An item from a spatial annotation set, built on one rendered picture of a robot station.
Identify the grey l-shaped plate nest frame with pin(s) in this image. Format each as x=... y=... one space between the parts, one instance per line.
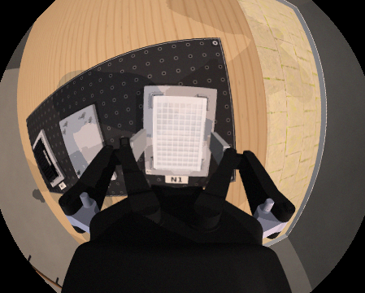
x=61 y=174

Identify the grey flat plate with small pegs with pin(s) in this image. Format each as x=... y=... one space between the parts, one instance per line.
x=82 y=139

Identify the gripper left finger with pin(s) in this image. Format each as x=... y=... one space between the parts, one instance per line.
x=85 y=199

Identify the black well plate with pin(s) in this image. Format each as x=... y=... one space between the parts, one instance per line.
x=44 y=161

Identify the white well plate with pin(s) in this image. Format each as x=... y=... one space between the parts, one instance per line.
x=177 y=137

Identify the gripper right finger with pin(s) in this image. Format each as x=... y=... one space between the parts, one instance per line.
x=273 y=211

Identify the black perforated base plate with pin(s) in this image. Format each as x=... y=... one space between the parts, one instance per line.
x=116 y=88

